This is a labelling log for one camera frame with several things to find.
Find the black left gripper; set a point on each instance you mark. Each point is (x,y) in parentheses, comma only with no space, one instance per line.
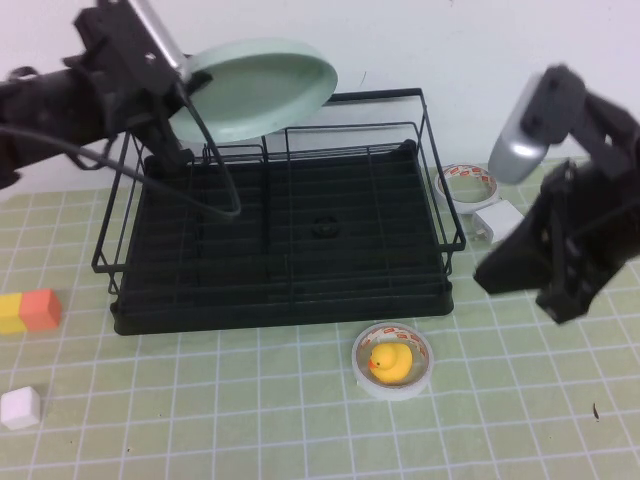
(120,75)

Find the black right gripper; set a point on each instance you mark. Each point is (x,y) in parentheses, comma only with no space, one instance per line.
(580,250)

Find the light green plate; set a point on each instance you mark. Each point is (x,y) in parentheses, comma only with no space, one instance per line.
(260,90)

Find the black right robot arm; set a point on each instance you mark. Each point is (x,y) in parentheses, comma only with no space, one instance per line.
(615,135)

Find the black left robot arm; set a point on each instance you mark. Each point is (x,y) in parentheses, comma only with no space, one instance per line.
(40,100)

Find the white power adapter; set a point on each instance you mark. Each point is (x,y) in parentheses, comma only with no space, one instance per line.
(500,220)

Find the white tape roll red print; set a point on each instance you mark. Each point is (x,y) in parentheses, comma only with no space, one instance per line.
(467,206)
(395,392)

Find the yellow rubber duck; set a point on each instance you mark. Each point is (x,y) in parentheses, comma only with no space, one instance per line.
(392,362)

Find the black plastic drip tray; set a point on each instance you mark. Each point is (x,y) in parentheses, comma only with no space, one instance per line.
(280,312)

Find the orange block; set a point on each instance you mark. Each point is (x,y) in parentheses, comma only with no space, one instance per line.
(42,310)

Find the yellow block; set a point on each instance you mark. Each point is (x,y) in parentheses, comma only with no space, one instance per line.
(10,315)

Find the green grid tablecloth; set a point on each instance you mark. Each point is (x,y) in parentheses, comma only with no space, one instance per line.
(250,425)

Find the white cube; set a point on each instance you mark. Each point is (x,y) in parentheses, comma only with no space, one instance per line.
(20,407)

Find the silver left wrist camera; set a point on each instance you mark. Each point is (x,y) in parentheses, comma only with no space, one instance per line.
(160,35)

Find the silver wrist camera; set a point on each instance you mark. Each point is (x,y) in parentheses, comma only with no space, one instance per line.
(160,35)
(520,150)

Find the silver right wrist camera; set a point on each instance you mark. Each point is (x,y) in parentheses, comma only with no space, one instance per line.
(520,150)

